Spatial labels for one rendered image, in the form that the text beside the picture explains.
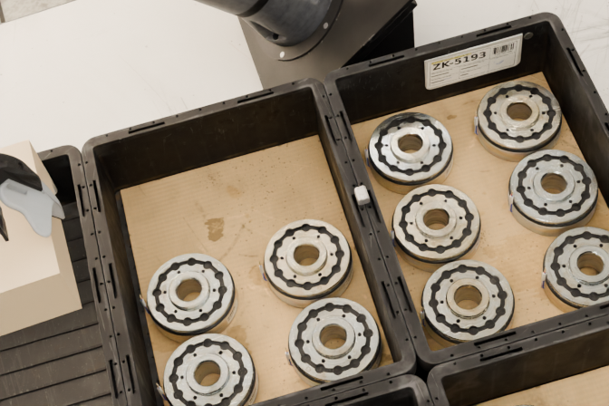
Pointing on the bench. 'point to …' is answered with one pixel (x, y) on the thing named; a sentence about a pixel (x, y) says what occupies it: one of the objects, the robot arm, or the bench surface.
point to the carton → (33, 262)
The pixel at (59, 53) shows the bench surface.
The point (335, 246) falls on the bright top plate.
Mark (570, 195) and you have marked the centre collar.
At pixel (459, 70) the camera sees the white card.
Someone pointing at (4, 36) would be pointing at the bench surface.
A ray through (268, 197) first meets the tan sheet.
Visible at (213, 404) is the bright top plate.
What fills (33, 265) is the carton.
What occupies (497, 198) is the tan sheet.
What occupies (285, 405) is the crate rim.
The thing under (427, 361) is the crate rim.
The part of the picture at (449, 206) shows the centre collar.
